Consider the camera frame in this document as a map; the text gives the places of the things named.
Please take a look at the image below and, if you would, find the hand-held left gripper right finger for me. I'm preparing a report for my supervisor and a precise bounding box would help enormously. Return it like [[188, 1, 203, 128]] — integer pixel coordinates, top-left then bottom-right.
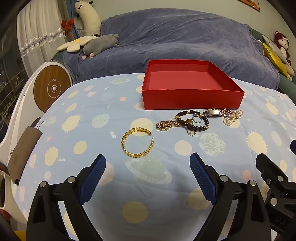
[[189, 152, 271, 241]]

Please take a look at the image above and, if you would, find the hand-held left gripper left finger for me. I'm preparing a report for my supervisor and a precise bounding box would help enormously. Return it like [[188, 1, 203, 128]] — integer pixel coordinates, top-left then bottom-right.
[[26, 154, 107, 241]]

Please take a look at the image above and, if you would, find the gold bangle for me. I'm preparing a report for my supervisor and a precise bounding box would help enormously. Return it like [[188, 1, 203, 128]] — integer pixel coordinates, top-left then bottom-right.
[[121, 127, 154, 158]]

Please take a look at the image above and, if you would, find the dark bead bracelet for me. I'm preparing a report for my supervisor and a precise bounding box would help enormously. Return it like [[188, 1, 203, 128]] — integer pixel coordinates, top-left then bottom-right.
[[174, 110, 210, 136]]

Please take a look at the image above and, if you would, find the pearl bracelet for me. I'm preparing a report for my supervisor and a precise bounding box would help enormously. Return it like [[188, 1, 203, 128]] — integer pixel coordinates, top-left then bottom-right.
[[222, 110, 244, 127]]

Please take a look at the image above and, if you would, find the gold wristwatch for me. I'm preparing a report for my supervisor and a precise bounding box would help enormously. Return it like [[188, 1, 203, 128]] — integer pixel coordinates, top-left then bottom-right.
[[156, 119, 185, 132]]

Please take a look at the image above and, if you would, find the red stone metal bracelet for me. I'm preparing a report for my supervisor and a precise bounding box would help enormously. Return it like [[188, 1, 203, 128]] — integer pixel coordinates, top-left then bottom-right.
[[202, 108, 232, 118]]

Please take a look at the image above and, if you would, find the red cardboard box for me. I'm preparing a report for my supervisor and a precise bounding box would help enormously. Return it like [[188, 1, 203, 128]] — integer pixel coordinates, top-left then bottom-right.
[[142, 60, 245, 110]]

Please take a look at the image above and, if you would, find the dark green sofa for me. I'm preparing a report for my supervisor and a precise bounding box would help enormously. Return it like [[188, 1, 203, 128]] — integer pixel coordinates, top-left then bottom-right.
[[251, 28, 296, 100]]

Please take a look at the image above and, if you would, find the light blue planet-print tablecloth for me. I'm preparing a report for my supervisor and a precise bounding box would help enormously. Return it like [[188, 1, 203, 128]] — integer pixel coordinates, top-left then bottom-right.
[[11, 73, 296, 241]]

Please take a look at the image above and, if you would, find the brown felt pouch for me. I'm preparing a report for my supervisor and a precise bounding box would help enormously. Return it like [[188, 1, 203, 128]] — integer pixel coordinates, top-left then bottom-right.
[[8, 126, 43, 186]]

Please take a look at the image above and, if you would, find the yellow cushion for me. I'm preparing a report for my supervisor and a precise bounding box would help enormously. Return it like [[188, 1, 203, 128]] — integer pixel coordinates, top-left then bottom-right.
[[261, 42, 290, 79]]

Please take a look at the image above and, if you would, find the white machine with wooden disc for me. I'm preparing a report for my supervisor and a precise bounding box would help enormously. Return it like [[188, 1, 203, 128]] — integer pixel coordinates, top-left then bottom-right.
[[0, 61, 73, 227]]

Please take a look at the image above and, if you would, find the red monkey plush toy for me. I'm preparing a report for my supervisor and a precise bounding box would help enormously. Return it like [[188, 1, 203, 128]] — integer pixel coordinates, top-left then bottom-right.
[[274, 31, 292, 65]]

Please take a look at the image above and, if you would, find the grey patterned cushion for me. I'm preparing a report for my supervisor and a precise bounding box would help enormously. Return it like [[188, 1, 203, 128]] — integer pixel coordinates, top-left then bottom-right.
[[262, 35, 289, 65]]

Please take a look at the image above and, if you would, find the grey plush toy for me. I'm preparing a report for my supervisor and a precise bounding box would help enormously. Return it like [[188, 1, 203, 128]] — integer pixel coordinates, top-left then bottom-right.
[[81, 34, 119, 59]]

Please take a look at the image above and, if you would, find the flower-shaped cushion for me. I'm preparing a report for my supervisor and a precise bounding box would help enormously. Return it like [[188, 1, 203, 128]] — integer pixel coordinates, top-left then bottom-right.
[[57, 35, 99, 53]]

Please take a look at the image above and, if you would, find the blue-grey sofa cover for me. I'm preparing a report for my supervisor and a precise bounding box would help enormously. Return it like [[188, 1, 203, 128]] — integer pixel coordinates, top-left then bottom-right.
[[63, 8, 281, 91]]

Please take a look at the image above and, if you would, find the silver tinsel garland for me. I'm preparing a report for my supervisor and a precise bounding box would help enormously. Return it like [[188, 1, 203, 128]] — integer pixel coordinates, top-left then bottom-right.
[[20, 26, 85, 57]]

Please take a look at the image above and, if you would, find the red ribbon bow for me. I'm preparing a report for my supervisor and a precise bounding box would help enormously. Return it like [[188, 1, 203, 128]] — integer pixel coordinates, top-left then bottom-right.
[[61, 19, 75, 37]]

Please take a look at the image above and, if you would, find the long white plush toy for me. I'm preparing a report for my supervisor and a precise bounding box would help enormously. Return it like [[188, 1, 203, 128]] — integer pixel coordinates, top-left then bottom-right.
[[74, 0, 101, 37]]

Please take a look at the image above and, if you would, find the white sheer curtain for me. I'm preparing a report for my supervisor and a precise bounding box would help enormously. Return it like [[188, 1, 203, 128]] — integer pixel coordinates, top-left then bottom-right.
[[17, 0, 77, 77]]

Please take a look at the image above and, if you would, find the blue curtain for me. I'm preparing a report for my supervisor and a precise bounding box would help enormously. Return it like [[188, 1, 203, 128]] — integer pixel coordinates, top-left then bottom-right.
[[65, 0, 80, 39]]

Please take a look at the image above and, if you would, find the orange wall picture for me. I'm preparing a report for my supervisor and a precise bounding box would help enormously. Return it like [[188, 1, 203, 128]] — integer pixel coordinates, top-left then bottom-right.
[[239, 0, 260, 12]]

